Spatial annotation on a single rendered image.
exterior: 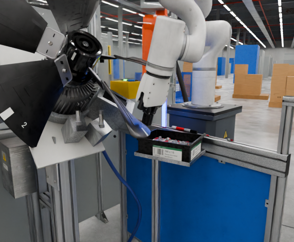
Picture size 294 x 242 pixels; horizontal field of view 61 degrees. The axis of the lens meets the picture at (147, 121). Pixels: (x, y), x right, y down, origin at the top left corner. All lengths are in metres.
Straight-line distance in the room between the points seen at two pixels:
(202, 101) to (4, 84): 0.92
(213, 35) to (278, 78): 6.92
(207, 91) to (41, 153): 0.83
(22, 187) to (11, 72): 0.61
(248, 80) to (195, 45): 9.21
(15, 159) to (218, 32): 1.05
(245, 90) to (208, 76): 8.67
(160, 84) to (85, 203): 1.37
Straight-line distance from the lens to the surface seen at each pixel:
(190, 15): 0.81
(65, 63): 0.84
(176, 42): 0.73
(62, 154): 0.92
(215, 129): 1.24
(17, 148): 1.13
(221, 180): 1.12
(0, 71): 0.70
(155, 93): 0.77
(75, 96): 0.91
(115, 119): 1.01
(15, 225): 1.79
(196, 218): 1.28
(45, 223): 1.38
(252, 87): 9.93
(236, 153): 1.03
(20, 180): 1.18
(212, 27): 1.31
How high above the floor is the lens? 1.15
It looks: 12 degrees down
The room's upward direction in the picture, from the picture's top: straight up
